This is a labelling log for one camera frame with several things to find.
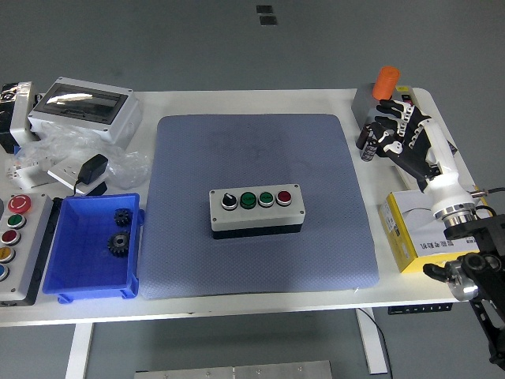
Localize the thin black table cable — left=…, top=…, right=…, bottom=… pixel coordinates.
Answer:
left=361, top=307, right=395, bottom=379

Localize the grey enclosure with clear lid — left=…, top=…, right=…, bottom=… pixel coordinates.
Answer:
left=27, top=77, right=143, bottom=146

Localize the white table leg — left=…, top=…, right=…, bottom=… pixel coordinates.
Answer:
left=354, top=307, right=390, bottom=375
left=65, top=322, right=95, bottom=379

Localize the grey switch box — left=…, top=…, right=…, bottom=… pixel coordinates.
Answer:
left=350, top=83, right=419, bottom=129

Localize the grey four-button control box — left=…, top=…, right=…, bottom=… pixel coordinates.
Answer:
left=208, top=183, right=306, bottom=241

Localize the large black gear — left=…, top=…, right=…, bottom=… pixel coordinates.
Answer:
left=105, top=230, right=131, bottom=260

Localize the black printed capacitor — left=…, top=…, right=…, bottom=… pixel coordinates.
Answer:
left=361, top=137, right=379, bottom=162

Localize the small black gear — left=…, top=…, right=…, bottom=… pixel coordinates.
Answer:
left=113, top=208, right=134, bottom=228

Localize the yellow white cardboard box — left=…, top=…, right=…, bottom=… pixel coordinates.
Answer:
left=378, top=191, right=491, bottom=274

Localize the large grey pushbutton station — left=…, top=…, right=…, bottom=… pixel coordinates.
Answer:
left=0, top=193, right=62, bottom=307

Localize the grey metal plate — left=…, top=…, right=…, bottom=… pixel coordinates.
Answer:
left=133, top=359, right=335, bottom=379

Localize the brown capacitor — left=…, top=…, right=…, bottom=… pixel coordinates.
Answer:
left=357, top=122, right=374, bottom=150

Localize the black table control panel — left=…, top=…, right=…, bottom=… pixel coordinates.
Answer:
left=387, top=303, right=453, bottom=316

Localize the blue plastic bin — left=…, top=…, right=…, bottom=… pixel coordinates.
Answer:
left=41, top=192, right=146, bottom=304

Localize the black power adapter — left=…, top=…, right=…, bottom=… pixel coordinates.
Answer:
left=73, top=153, right=110, bottom=197

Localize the clear plastic bag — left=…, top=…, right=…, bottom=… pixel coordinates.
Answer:
left=15, top=120, right=153, bottom=190

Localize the grey-blue textured mat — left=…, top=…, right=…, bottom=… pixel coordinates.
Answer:
left=138, top=113, right=380, bottom=301

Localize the white power socket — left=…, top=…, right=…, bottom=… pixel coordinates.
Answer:
left=47, top=159, right=107, bottom=197

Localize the white metal device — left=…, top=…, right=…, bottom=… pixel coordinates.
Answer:
left=9, top=89, right=43, bottom=147

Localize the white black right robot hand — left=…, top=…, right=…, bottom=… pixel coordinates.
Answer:
left=368, top=98, right=477, bottom=219

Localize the orange cylinder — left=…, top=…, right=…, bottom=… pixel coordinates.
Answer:
left=372, top=66, right=401, bottom=102

